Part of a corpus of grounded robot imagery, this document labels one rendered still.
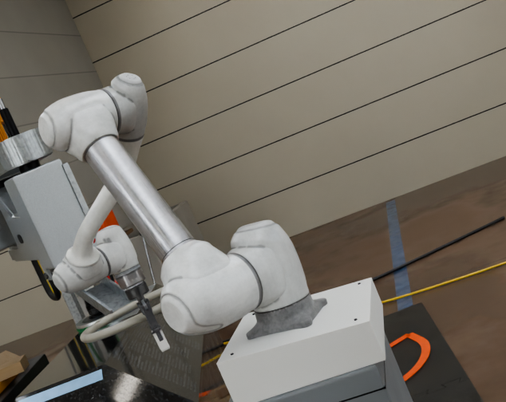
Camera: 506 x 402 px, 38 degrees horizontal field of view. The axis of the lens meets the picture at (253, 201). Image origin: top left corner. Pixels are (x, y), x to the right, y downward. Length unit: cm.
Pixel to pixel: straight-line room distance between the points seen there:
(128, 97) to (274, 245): 59
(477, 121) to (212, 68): 272
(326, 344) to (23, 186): 176
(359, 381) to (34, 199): 181
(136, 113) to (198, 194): 585
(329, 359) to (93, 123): 85
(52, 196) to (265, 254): 154
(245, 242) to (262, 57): 588
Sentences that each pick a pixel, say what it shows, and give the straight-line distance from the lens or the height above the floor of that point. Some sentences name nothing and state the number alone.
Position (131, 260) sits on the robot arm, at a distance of 244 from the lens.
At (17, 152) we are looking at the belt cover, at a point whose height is 165.
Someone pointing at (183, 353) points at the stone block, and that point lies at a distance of 294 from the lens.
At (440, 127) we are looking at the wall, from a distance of 765.
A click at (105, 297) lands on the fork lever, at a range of 312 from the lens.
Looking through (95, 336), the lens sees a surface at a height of 95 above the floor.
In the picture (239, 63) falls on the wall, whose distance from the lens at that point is 769.
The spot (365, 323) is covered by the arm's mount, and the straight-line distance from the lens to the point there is 175.
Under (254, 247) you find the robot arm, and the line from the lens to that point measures 184.
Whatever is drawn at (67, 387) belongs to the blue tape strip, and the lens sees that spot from 266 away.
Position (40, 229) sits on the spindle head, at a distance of 318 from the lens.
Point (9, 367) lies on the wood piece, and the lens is 346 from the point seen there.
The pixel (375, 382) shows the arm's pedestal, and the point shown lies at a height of 76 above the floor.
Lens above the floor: 147
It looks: 7 degrees down
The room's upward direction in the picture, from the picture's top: 23 degrees counter-clockwise
